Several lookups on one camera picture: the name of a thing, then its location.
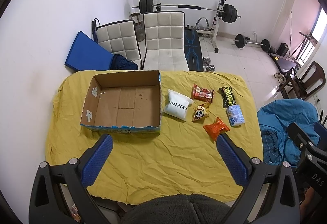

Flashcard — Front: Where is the blue white tissue pack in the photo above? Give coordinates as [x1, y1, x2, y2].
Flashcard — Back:
[226, 105, 245, 127]

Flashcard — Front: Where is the orange snack bag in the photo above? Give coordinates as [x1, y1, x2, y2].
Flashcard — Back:
[203, 117, 230, 141]

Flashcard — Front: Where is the black shoe wipes pack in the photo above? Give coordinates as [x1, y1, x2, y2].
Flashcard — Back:
[219, 86, 236, 108]

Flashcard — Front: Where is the yellow panda snack bag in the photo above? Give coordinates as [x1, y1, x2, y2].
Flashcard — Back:
[192, 103, 210, 122]

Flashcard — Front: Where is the white zip pouch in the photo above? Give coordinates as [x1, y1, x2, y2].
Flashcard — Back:
[164, 89, 193, 121]

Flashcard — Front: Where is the blue blanket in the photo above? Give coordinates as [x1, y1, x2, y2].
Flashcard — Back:
[257, 98, 320, 166]

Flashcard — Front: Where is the dark fleece garment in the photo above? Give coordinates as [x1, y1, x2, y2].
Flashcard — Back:
[121, 194, 230, 223]

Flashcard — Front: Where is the dark wooden chair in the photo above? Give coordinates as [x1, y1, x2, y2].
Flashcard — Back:
[277, 61, 326, 100]

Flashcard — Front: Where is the yellow tablecloth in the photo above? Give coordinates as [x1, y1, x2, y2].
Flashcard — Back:
[45, 71, 263, 205]

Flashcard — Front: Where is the open cardboard box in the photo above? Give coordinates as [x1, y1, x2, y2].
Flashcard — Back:
[80, 70, 162, 134]

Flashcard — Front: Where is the red snack packet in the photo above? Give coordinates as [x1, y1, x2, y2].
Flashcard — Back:
[191, 84, 214, 104]

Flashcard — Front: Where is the blue foam mat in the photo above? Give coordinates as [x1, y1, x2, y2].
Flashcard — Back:
[65, 31, 114, 71]

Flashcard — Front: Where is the dark blue cloth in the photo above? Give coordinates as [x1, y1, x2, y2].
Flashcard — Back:
[110, 54, 139, 70]

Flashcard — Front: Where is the floor barbell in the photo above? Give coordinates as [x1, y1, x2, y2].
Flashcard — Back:
[234, 34, 270, 52]

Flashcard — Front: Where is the black blue weight bench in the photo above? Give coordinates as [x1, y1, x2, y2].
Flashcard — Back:
[184, 28, 203, 72]

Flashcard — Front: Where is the left white padded chair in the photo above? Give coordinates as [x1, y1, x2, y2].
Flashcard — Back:
[95, 19, 142, 70]

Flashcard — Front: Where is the white padded chair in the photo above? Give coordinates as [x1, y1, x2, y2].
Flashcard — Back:
[142, 11, 189, 71]
[95, 19, 142, 70]

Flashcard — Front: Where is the barbell on rack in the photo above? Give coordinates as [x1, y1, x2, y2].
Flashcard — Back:
[132, 0, 241, 23]

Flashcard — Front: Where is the right white padded chair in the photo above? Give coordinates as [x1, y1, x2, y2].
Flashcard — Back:
[142, 11, 189, 71]

